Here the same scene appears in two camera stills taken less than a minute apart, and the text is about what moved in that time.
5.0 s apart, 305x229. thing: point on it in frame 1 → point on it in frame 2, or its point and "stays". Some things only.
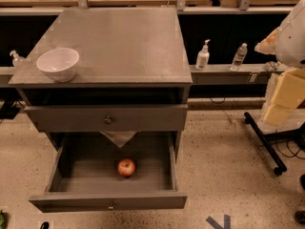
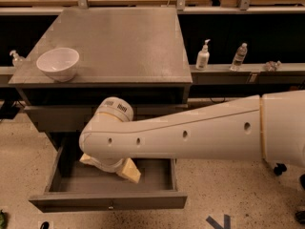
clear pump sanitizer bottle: [17, 60] stays
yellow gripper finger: [290, 93] → [130, 171]
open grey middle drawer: [84, 175] stays
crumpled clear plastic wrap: [273, 66] stays
